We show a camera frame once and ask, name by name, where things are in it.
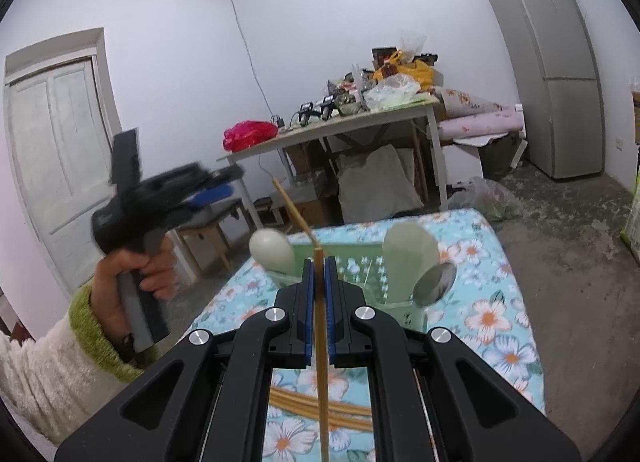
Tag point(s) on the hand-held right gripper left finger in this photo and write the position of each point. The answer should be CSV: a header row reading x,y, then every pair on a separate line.
x,y
310,292

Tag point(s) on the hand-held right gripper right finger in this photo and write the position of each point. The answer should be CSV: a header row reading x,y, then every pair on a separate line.
x,y
331,292

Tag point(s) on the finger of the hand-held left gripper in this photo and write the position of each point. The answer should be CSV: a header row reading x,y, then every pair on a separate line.
x,y
212,196
222,176

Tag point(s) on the green utensil basket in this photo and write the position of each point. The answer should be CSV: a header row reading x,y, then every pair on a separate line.
x,y
360,267

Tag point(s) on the long bamboo chopstick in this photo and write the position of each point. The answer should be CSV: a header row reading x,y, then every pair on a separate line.
x,y
322,392
295,214

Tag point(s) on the pile of wooden chopsticks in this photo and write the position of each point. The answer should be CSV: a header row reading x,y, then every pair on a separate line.
x,y
300,404

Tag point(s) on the person's left forearm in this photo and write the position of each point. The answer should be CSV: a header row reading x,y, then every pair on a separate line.
x,y
45,382

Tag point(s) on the person's left hand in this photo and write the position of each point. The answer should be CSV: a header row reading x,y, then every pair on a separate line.
x,y
110,302

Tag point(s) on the wooden chair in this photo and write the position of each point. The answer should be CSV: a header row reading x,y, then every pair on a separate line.
x,y
215,214

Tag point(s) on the red plastic bag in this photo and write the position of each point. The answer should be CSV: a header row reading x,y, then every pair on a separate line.
x,y
247,135

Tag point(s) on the cream rice spoon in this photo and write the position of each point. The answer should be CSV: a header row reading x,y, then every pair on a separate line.
x,y
270,249

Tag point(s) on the black power adapter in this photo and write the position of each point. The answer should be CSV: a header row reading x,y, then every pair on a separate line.
x,y
277,121

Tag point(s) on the pale green rice paddle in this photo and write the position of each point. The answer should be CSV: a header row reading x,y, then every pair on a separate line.
x,y
407,257

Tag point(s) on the cardboard boxes under table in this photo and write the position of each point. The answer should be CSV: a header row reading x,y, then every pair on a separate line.
x,y
312,192

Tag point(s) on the white door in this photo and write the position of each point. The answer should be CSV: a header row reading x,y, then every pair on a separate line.
x,y
50,142

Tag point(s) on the black devices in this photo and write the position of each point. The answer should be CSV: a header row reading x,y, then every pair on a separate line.
x,y
315,110

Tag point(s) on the grey pillow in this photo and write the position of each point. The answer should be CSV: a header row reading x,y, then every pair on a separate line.
x,y
380,182

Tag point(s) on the white table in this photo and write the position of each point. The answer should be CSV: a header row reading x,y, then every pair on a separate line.
x,y
350,120

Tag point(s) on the floral tablecloth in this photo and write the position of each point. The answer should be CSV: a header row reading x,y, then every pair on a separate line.
x,y
490,342

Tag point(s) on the clear plastic bag with greens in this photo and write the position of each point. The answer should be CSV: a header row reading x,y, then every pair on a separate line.
x,y
485,199

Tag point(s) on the white plastic bag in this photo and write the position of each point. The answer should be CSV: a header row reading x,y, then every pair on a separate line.
x,y
390,92

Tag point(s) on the white board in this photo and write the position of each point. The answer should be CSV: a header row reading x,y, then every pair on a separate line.
x,y
472,141

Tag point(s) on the yellow plastic bag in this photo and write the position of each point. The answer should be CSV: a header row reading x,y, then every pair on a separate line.
x,y
417,70

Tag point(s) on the pink roll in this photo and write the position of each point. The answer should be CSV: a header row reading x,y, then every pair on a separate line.
x,y
485,123

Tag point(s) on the empty clear plastic bag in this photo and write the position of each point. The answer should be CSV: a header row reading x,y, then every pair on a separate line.
x,y
414,45

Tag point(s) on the beige floral roll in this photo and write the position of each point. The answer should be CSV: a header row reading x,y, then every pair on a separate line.
x,y
465,102

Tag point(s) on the yellow-green rice bag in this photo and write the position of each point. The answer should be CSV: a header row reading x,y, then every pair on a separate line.
x,y
634,222

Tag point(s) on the grey refrigerator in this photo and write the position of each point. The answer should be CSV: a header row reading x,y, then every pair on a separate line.
x,y
550,67

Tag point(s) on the cardboard box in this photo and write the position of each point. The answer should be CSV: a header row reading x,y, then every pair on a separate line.
x,y
636,112

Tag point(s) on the white wall socket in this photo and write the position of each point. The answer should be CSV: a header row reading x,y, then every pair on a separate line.
x,y
619,143

